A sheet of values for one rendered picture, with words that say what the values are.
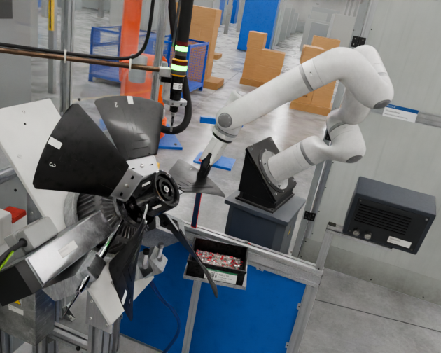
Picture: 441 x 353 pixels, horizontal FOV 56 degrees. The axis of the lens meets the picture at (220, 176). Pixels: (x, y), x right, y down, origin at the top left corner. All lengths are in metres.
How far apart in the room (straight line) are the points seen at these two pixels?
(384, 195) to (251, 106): 0.55
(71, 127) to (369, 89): 0.86
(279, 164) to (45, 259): 1.10
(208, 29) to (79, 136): 8.19
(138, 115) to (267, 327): 1.07
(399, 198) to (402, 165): 1.51
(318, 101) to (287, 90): 7.48
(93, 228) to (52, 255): 0.16
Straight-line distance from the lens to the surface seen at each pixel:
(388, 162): 3.01
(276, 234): 1.87
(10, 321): 1.59
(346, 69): 1.31
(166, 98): 1.21
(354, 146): 1.70
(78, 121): 1.08
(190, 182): 1.40
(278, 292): 1.79
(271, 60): 10.43
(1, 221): 1.57
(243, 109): 1.28
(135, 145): 1.30
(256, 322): 1.91
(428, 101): 2.94
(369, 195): 1.49
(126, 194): 1.20
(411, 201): 1.53
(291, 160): 1.81
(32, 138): 1.35
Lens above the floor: 1.74
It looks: 22 degrees down
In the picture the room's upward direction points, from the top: 10 degrees clockwise
